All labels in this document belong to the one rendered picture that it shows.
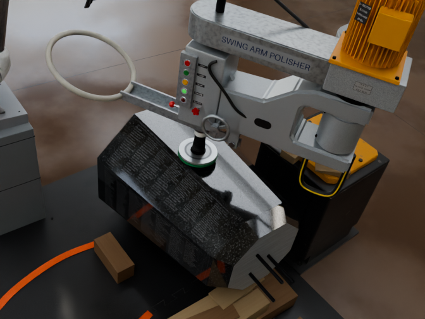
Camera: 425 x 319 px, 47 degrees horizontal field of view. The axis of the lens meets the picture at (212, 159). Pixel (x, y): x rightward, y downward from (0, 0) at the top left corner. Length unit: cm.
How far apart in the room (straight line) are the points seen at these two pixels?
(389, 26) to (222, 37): 68
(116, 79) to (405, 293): 308
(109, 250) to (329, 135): 161
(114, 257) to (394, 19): 212
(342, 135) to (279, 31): 53
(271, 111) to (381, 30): 63
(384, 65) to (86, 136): 272
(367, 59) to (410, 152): 284
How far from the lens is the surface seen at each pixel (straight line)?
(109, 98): 259
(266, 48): 208
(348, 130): 221
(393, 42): 190
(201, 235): 254
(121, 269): 310
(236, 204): 251
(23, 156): 309
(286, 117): 223
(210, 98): 231
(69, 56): 513
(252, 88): 229
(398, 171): 452
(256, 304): 295
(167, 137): 282
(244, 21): 218
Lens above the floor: 269
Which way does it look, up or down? 42 degrees down
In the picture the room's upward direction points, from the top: 11 degrees clockwise
